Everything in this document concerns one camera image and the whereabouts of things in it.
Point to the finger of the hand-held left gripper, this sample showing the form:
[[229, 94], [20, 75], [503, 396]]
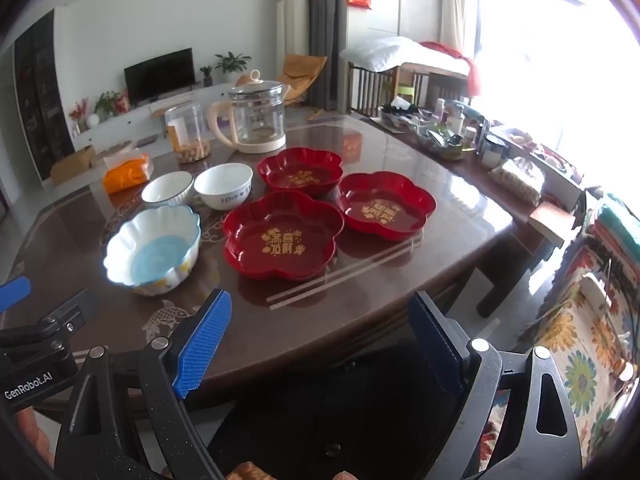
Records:
[[75, 307], [12, 294]]

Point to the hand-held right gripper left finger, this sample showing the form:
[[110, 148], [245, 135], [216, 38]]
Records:
[[205, 340]]

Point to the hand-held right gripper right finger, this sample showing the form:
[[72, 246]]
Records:
[[435, 345]]

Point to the blue scalloped bowl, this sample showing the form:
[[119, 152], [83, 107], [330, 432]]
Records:
[[150, 260]]

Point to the red flower-shaped plate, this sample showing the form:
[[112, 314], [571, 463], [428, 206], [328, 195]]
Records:
[[385, 210], [280, 240], [300, 175]]

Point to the white ribbed bowl dark rim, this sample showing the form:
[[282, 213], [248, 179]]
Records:
[[167, 187]]

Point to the white bowl blue print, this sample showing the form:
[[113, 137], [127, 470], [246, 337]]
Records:
[[222, 182]]

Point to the person's left hand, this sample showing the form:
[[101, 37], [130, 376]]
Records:
[[32, 432]]

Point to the floral blanket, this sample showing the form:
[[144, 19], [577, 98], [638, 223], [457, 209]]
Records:
[[575, 350]]

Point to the cardboard box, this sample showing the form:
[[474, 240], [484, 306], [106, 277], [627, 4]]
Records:
[[72, 165]]

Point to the orange tissue pack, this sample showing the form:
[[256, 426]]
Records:
[[127, 175]]

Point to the white power adapter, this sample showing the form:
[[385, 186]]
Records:
[[595, 290]]

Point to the round white vase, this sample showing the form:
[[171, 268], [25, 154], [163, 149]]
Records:
[[93, 120]]

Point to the red flowers in vase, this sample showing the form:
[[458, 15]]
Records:
[[79, 112]]

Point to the white television cabinet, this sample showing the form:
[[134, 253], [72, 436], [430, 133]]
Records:
[[125, 120]]

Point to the white lidded jar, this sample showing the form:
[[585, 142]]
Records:
[[494, 152]]

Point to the basket with bottles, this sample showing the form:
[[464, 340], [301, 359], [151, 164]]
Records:
[[445, 142]]

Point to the clear plastic peanut jar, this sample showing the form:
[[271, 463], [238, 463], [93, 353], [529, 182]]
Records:
[[187, 135]]

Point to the bushy green potted plant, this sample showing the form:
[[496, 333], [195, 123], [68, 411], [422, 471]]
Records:
[[106, 103]]

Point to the folded teal cloth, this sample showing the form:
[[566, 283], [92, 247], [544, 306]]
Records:
[[620, 225]]

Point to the basket with dark items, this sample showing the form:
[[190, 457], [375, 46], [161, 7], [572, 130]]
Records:
[[402, 115]]

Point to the black television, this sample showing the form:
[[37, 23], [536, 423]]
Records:
[[160, 75]]

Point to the green stool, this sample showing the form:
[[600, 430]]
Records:
[[406, 94]]

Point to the wooden slatted bench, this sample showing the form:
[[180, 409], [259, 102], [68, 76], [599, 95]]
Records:
[[370, 90]]

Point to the small green potted plant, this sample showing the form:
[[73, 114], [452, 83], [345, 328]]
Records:
[[206, 75]]

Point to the red cloth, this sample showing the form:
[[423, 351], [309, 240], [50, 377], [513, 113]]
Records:
[[467, 70]]

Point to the large green potted plant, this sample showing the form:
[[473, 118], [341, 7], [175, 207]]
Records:
[[232, 62]]

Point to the orange lounge chair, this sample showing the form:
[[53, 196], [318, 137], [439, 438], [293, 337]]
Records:
[[300, 72]]

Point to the white pillow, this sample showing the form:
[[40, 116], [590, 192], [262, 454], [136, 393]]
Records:
[[385, 52]]

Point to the covered standing air conditioner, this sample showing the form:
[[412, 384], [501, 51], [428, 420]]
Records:
[[292, 35]]

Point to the white curtain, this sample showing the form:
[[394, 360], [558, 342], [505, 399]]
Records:
[[457, 5]]

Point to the grey curtain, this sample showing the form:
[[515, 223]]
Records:
[[327, 20]]

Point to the dark wall shelf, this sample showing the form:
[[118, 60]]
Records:
[[42, 100]]

